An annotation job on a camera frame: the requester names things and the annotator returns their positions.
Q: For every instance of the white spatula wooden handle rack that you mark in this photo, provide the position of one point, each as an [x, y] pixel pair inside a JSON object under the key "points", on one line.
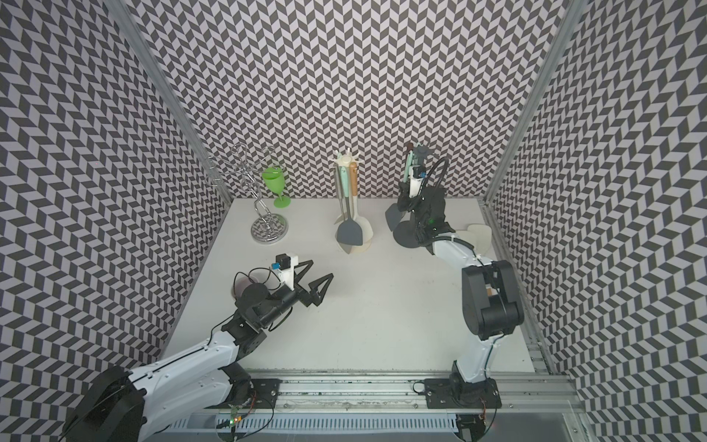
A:
{"points": [[357, 217]]}

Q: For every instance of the cream utensil rack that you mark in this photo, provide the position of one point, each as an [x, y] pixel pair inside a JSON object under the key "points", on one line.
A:
{"points": [[344, 159]]}

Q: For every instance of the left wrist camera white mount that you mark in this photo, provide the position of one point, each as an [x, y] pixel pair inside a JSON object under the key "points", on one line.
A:
{"points": [[284, 269]]}

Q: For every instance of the cream spatula cream handle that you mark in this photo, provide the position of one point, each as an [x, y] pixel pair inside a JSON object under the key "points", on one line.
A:
{"points": [[339, 194]]}

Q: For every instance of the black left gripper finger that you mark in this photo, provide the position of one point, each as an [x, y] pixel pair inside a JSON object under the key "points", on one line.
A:
{"points": [[318, 289], [301, 269]]}

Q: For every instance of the grey spatula mint handle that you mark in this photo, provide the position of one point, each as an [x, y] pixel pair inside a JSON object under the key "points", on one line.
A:
{"points": [[396, 211]]}

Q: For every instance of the grey turner mint handle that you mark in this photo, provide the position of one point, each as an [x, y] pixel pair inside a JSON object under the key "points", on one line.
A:
{"points": [[358, 231]]}

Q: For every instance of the pink ceramic cup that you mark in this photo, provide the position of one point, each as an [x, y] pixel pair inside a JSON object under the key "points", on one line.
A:
{"points": [[235, 293]]}

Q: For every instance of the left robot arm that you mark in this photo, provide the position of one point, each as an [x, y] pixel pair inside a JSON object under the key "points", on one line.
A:
{"points": [[133, 404]]}

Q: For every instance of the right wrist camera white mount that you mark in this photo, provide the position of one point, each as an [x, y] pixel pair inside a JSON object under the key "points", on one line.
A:
{"points": [[416, 182]]}

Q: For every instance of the chrome wire glass rack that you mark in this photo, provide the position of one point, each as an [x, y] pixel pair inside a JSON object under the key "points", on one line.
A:
{"points": [[268, 227]]}

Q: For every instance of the dark grey utensil rack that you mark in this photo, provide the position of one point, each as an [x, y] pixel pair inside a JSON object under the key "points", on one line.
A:
{"points": [[403, 234]]}

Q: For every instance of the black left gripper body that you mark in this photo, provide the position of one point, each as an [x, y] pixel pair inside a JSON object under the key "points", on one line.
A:
{"points": [[284, 299]]}

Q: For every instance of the steel spoon brown handle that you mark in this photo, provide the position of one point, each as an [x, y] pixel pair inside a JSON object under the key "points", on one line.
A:
{"points": [[409, 153]]}

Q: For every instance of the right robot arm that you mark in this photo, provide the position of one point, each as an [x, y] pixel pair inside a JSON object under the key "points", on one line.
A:
{"points": [[490, 300]]}

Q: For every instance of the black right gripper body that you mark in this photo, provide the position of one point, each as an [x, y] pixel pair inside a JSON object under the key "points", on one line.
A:
{"points": [[418, 212]]}

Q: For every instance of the metal base rail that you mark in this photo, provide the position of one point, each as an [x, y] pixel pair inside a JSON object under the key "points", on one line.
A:
{"points": [[351, 403]]}

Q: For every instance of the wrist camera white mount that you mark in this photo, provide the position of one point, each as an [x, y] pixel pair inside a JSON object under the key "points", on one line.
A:
{"points": [[416, 182], [284, 269]]}

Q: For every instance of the green plastic goblet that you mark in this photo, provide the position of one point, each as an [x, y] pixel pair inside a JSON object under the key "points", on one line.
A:
{"points": [[274, 180]]}

